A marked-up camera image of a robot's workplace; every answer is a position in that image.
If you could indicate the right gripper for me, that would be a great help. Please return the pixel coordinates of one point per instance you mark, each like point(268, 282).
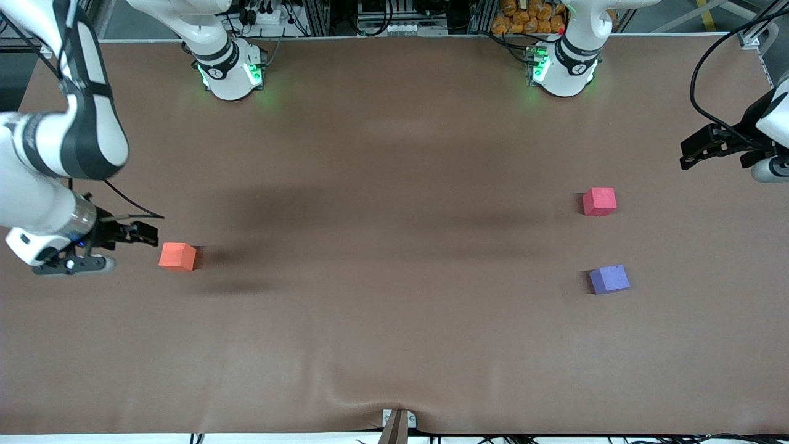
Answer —
point(107, 234)

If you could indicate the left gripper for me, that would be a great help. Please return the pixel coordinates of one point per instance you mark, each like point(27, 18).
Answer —
point(752, 118)

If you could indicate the metal table clamp bracket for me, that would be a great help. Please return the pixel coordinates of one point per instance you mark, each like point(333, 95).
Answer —
point(398, 425)

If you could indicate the brown table mat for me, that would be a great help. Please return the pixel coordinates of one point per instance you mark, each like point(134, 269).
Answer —
point(370, 308)

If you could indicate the purple foam block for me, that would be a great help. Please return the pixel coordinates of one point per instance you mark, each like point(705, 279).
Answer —
point(609, 279)

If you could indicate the red foam block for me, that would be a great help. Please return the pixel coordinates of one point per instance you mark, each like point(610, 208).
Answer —
point(599, 201)

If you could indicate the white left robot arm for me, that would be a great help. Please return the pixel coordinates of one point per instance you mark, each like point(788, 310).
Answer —
point(564, 68)

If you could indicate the diagonal aluminium profile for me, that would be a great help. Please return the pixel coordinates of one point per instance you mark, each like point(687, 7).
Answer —
point(767, 18)

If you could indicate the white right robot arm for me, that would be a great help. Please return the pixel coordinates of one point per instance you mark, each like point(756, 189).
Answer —
point(37, 203)

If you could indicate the bag of orange items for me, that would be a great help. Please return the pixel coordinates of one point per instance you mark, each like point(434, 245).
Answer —
point(530, 17)

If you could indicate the orange foam block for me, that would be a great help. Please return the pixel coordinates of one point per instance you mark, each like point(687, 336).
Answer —
point(177, 256)

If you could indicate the aluminium frame post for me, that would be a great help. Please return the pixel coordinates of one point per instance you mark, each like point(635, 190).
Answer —
point(481, 15)
point(318, 15)

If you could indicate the silver table corner bracket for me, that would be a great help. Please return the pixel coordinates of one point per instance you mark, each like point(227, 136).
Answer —
point(749, 41)

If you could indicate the white power strip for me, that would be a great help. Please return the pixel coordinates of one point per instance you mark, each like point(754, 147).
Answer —
point(265, 16)

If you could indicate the white terminal strip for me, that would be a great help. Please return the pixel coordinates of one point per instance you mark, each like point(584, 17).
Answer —
point(404, 28)

